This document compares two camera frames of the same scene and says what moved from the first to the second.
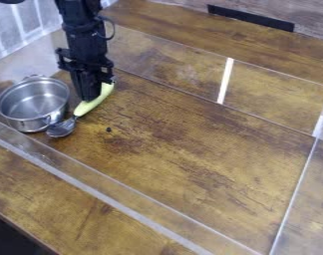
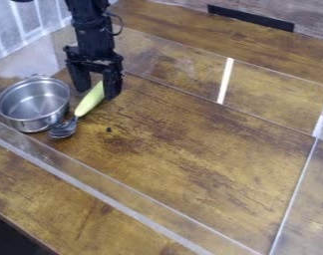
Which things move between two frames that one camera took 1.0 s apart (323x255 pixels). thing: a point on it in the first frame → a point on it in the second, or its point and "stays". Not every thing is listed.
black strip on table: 283,25 stays
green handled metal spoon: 64,128 stays
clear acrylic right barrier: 306,228 stays
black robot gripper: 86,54 → 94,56
